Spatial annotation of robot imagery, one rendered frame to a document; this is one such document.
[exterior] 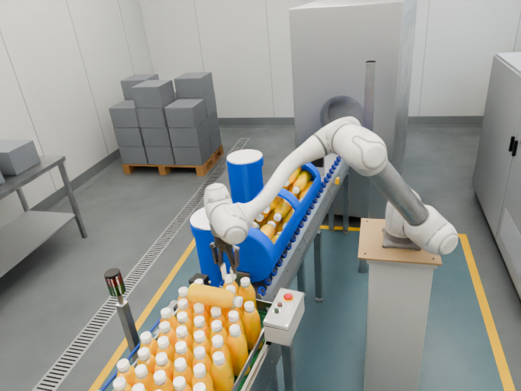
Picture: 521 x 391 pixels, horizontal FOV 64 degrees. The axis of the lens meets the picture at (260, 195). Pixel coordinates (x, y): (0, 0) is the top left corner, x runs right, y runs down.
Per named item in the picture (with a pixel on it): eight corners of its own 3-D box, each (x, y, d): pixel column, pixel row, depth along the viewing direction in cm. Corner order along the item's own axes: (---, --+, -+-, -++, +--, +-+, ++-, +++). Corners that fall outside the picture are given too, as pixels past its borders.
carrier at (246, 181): (257, 264, 344) (277, 247, 363) (246, 167, 303) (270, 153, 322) (232, 253, 360) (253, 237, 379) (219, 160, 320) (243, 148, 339)
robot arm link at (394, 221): (405, 218, 216) (408, 180, 206) (429, 235, 201) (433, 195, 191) (377, 226, 212) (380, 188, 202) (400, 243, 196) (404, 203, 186)
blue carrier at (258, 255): (325, 197, 263) (317, 156, 251) (277, 285, 192) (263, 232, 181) (284, 198, 275) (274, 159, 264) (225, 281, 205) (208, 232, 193)
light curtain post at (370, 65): (367, 269, 349) (376, 60, 270) (366, 273, 344) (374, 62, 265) (360, 268, 351) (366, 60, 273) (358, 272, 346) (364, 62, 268)
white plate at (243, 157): (246, 165, 303) (246, 167, 304) (269, 153, 322) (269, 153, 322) (219, 158, 319) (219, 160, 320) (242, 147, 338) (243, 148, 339)
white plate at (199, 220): (235, 202, 255) (235, 203, 256) (190, 208, 252) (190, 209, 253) (239, 224, 231) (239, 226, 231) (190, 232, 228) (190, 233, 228)
